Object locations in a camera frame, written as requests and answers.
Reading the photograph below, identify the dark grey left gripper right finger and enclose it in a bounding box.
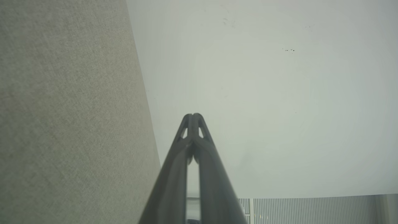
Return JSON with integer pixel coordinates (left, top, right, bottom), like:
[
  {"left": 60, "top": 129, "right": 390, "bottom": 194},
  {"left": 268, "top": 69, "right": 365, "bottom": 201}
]
[{"left": 193, "top": 113, "right": 248, "bottom": 224}]

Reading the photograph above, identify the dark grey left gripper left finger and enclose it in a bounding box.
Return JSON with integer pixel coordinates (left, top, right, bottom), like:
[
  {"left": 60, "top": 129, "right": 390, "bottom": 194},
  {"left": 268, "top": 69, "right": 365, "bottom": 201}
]
[{"left": 138, "top": 113, "right": 194, "bottom": 224}]

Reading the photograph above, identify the white slatted panel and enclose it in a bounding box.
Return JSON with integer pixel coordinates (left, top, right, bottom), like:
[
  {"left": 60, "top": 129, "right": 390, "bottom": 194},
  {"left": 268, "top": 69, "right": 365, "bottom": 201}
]
[{"left": 238, "top": 194, "right": 398, "bottom": 224}]

